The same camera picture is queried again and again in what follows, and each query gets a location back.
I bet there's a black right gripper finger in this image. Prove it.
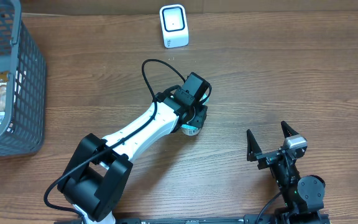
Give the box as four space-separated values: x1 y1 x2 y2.
247 129 262 162
280 121 299 138

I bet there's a green lid small jar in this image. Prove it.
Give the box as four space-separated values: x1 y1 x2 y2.
181 124 201 136

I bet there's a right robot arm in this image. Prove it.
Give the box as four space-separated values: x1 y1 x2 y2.
247 121 330 224

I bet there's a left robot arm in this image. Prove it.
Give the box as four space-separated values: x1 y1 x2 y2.
57 73 211 223

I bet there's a grey plastic mesh basket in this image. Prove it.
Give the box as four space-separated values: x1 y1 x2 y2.
0 0 47 157

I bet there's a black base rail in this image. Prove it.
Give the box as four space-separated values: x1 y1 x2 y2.
55 215 331 224

